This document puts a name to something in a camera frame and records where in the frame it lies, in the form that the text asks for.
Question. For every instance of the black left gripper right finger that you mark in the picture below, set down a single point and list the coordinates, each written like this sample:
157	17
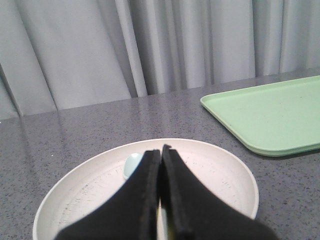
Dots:
195	213

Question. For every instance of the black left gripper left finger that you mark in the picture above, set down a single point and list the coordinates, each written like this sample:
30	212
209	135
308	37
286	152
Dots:
130	214

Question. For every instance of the cream round plate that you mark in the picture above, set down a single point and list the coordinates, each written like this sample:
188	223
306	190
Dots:
93	182

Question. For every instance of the light blue spoon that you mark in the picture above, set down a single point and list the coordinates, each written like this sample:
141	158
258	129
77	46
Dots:
131	164

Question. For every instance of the light green tray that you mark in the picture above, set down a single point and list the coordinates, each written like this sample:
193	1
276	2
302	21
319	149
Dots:
274	120

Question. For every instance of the grey curtain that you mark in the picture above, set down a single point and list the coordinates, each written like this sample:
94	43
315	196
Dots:
62	54

